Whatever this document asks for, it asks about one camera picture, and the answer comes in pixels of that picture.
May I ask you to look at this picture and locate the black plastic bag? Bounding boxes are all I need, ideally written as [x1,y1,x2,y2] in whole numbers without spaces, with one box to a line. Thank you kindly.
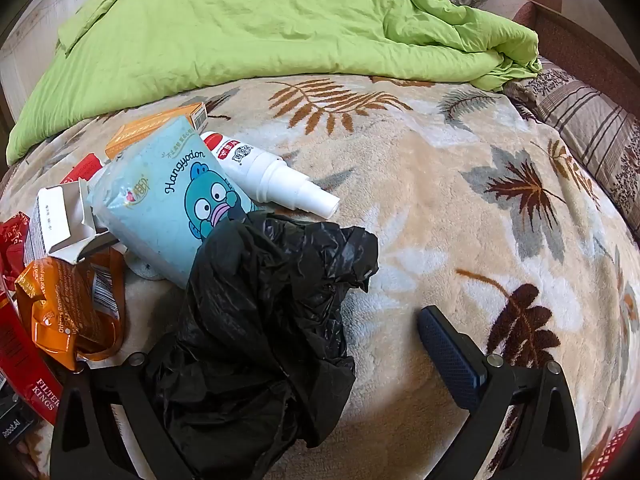
[142,210,381,480]

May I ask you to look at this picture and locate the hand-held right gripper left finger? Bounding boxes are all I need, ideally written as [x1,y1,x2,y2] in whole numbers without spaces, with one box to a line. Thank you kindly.
[50,352,193,480]

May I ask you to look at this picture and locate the leaf print blanket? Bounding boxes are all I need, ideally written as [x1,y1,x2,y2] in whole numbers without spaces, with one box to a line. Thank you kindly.
[0,72,640,480]

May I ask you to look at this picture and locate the light blue tissue pack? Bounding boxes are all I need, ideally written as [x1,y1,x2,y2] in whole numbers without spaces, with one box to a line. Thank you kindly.
[87,115,261,288]

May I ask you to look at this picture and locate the small red pack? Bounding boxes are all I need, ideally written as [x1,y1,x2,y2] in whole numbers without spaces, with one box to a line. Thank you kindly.
[60,154,103,186]

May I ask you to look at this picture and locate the white spray bottle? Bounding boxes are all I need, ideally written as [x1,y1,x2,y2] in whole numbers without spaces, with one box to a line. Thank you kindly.
[200,131,342,220]

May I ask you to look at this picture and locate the white cardboard carton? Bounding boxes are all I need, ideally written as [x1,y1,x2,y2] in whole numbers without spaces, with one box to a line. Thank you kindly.
[22,180,118,266]

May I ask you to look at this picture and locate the brown upholstered headboard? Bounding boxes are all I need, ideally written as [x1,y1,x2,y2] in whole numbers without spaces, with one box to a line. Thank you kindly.
[477,0,640,111]

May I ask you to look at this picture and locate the long red carton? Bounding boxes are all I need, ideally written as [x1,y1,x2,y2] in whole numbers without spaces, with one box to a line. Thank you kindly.
[0,292,63,426]

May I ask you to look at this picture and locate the green quilt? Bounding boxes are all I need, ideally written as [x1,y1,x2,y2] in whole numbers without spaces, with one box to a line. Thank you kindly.
[6,0,543,166]

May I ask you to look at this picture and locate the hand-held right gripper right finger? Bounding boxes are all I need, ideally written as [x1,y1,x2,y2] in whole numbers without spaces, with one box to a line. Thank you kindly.
[417,305,583,480]

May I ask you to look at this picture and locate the orange cardboard box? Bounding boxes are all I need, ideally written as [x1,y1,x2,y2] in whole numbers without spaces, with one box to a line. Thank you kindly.
[104,101,208,161]

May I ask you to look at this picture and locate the orange snack wrapper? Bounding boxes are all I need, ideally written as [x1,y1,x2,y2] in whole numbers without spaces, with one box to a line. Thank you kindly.
[14,247,127,372]

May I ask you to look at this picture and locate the striped beige pillow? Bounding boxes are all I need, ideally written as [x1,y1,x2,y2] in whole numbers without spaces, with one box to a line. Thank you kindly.
[502,57,640,241]

